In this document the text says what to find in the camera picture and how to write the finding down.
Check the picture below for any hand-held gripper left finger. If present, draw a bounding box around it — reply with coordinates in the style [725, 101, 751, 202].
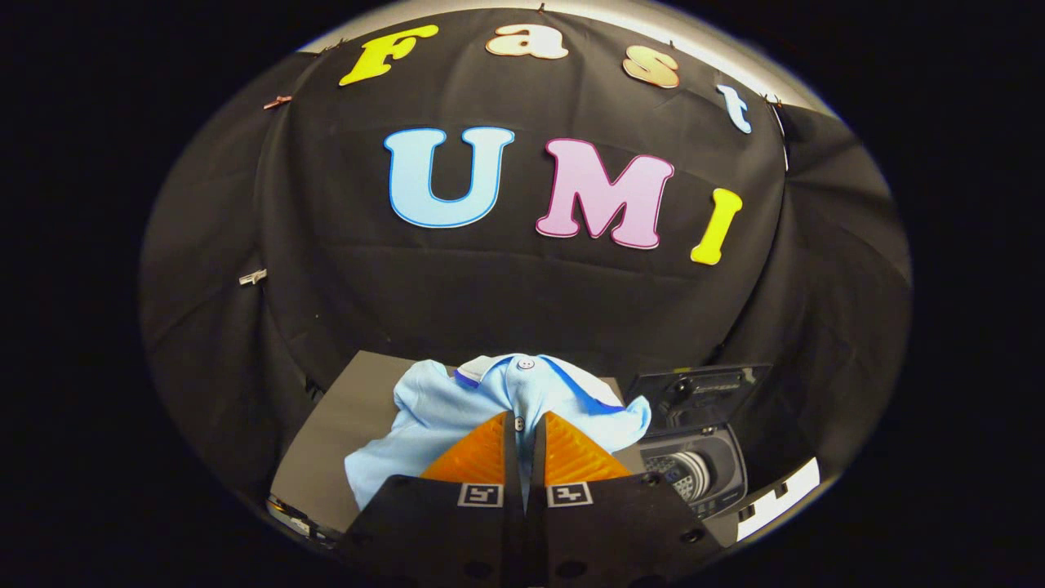
[335, 411, 528, 588]

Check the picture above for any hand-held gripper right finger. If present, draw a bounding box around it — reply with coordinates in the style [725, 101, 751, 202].
[527, 411, 727, 588]

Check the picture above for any light blue polo shirt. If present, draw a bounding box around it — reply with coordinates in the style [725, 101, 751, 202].
[345, 353, 652, 512]

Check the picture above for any dark transparent washing machine lid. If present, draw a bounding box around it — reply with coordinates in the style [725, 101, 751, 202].
[625, 363, 773, 439]

